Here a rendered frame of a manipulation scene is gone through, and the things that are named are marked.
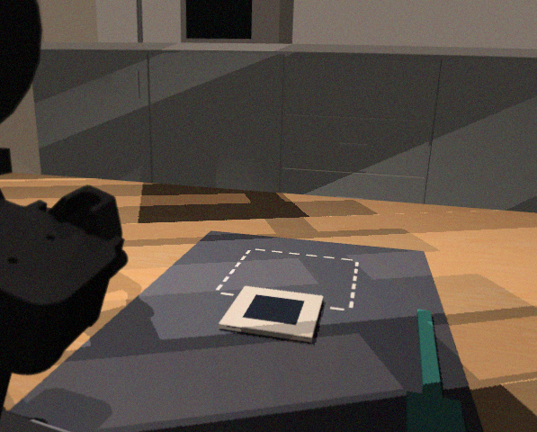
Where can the beige square tile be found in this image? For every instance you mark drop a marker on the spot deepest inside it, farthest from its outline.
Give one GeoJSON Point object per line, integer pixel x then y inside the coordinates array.
{"type": "Point", "coordinates": [274, 313]}

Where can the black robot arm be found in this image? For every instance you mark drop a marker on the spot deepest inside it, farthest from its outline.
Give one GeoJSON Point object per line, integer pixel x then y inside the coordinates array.
{"type": "Point", "coordinates": [55, 266]}

